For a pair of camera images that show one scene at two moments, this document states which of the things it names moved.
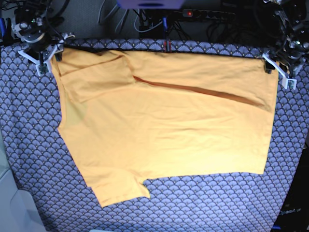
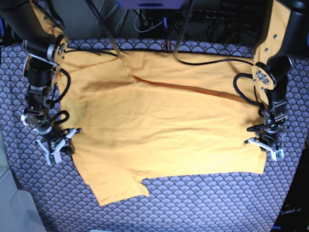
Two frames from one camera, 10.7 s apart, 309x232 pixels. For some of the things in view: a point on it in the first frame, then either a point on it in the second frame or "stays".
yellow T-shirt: [129, 116] stays
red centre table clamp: [167, 46] stays
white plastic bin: [19, 211] stays
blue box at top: [152, 4] stays
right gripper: [294, 49] to [273, 116]
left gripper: [35, 33] to [46, 128]
